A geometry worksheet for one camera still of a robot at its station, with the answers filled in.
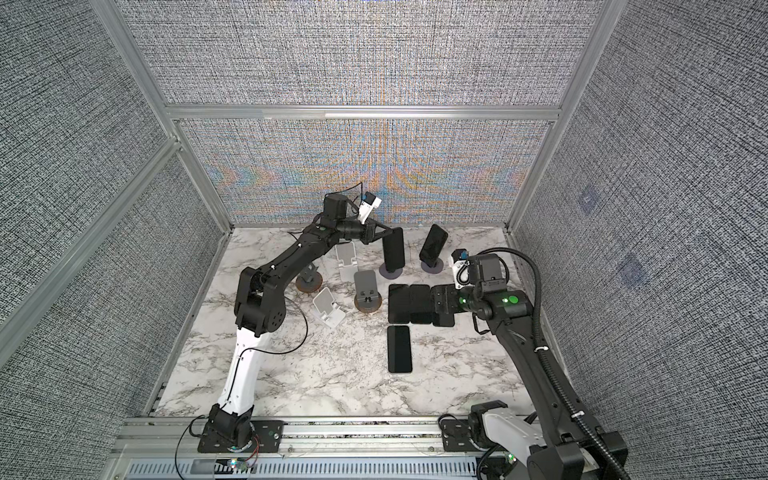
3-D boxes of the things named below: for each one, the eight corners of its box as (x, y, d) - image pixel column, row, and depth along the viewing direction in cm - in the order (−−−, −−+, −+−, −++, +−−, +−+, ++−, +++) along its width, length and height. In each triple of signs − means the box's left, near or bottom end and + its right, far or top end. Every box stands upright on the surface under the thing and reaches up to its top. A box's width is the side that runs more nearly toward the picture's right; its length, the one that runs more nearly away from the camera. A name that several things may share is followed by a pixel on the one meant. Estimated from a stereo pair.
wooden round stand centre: (356, 312, 98) (353, 292, 88) (357, 291, 103) (354, 270, 93) (382, 312, 98) (382, 292, 88) (382, 291, 103) (382, 270, 93)
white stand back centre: (340, 282, 105) (333, 247, 91) (342, 267, 109) (335, 232, 95) (356, 282, 105) (352, 247, 91) (357, 267, 109) (353, 232, 95)
